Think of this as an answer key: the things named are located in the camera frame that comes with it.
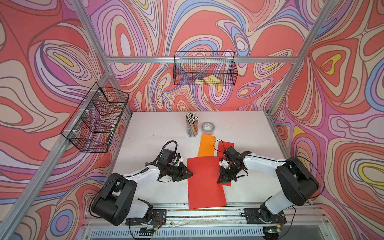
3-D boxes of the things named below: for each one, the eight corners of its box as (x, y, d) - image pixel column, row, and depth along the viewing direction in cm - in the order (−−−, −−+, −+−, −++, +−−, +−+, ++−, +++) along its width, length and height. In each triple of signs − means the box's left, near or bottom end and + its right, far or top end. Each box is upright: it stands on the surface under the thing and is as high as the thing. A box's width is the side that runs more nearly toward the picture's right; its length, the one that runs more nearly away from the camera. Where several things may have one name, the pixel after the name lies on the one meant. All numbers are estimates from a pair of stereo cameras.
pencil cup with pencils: (186, 137, 107) (185, 120, 92) (186, 129, 111) (186, 112, 97) (198, 137, 107) (198, 120, 92) (197, 129, 111) (198, 112, 97)
